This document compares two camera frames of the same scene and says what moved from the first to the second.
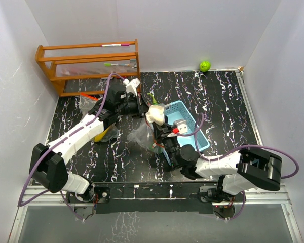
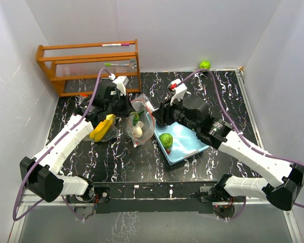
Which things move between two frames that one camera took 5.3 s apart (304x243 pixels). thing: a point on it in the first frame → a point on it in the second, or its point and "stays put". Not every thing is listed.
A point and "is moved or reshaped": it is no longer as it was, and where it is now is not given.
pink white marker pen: (115, 44) stays put
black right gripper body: (169, 147) → (176, 112)
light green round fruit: (204, 66) stays put
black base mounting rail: (162, 197) stays put
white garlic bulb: (155, 114) is moved or reshaped
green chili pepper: (154, 100) → (137, 117)
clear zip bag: (143, 135) is moved or reshaped
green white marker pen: (111, 64) stays put
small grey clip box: (133, 63) stays put
